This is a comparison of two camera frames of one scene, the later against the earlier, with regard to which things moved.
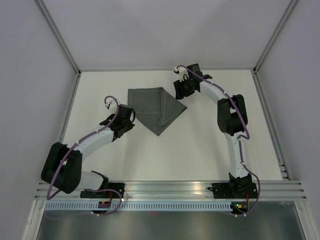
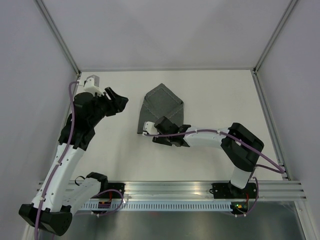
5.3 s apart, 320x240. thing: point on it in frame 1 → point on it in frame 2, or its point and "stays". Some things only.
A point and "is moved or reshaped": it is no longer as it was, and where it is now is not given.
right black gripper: [178, 85] → [160, 140]
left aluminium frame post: [58, 35] stays
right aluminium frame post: [290, 8] stays
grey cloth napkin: [155, 107] is moved or reshaped
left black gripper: [130, 125] → [114, 107]
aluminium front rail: [275, 191] stays
